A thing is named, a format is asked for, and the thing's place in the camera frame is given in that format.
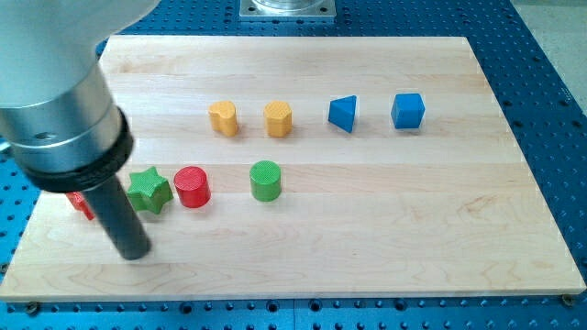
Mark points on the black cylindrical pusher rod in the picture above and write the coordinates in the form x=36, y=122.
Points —
x=117, y=217

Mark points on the black flange ring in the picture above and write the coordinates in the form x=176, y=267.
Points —
x=88, y=176

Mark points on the red star block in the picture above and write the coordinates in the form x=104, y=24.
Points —
x=79, y=204

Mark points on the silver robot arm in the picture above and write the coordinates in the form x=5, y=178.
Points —
x=58, y=116

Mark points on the green star block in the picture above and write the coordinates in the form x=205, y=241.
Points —
x=148, y=191

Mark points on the red cylinder block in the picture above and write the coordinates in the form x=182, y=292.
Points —
x=192, y=186

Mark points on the yellow heart block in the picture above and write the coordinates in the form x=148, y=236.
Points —
x=223, y=118

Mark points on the wooden board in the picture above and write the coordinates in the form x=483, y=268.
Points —
x=450, y=208

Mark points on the green cylinder block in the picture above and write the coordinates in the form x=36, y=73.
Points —
x=265, y=180

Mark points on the yellow hexagon block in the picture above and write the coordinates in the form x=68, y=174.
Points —
x=278, y=118

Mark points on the blue triangle block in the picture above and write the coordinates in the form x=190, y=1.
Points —
x=342, y=112

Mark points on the blue cube block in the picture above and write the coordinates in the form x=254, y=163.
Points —
x=407, y=111

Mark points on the blue perforated table plate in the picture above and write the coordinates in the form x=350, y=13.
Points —
x=548, y=123

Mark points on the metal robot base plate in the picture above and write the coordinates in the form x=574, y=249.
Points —
x=286, y=8

